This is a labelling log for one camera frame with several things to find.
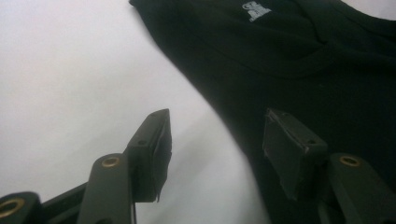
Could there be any black tank top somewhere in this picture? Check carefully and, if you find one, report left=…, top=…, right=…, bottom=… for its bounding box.
left=129, top=0, right=396, bottom=224

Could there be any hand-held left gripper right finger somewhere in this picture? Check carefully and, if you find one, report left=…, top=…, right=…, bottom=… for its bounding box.
left=262, top=108, right=329, bottom=201

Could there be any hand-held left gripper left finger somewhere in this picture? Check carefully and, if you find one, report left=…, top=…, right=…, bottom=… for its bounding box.
left=124, top=108, right=173, bottom=203

